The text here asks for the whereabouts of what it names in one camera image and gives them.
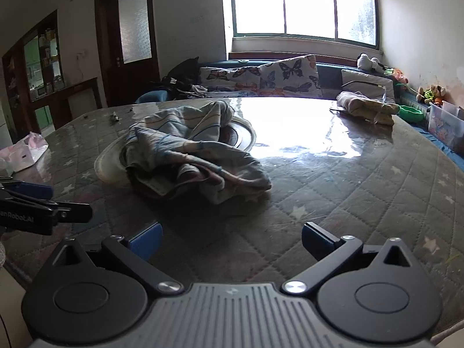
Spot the dark wooden side table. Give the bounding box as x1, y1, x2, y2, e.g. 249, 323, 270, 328
29, 77, 103, 121

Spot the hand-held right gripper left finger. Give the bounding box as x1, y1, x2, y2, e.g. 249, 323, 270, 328
43, 222, 184, 294

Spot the striped blue towel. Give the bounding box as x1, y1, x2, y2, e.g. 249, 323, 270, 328
125, 99, 272, 205

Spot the butterfly print pillow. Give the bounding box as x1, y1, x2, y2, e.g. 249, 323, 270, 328
206, 83, 263, 97
259, 54, 323, 98
199, 66, 262, 85

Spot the window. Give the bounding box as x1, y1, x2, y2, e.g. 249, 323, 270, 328
221, 0, 379, 49

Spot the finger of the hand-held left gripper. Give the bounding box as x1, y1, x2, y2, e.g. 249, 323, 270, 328
0, 197, 93, 236
0, 176, 55, 210

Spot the dark wooden glass door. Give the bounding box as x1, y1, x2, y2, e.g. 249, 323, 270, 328
94, 0, 160, 108

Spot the dark drawstring bag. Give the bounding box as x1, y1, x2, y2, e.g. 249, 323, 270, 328
165, 78, 209, 98

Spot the grey quilted star table cover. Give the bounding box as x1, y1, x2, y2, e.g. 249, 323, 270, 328
0, 94, 464, 338

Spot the panda plush toy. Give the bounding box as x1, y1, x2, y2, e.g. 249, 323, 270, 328
357, 53, 385, 74

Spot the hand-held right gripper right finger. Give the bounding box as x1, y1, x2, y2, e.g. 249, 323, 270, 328
283, 222, 421, 295

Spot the green plastic basin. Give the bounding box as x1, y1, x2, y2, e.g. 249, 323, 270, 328
398, 104, 425, 123

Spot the clear plastic storage box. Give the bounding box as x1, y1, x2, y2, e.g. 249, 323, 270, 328
428, 101, 464, 146

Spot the pink white plastic bag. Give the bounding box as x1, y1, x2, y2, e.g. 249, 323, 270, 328
0, 131, 49, 175

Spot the black bag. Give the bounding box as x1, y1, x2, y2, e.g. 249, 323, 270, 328
161, 56, 201, 86

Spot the folded floral cloth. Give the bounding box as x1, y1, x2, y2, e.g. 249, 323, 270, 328
335, 90, 399, 127

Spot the round black electric hot plate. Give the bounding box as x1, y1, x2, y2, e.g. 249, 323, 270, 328
93, 115, 259, 186

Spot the blue sofa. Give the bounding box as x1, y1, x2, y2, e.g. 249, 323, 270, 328
136, 58, 464, 171

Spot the grey pillow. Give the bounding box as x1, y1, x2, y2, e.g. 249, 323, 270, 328
341, 69, 396, 104

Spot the dark wooden display cabinet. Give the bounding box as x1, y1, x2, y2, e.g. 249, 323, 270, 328
2, 9, 66, 138

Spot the pink green plush toy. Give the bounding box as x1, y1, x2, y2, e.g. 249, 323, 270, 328
385, 67, 409, 87

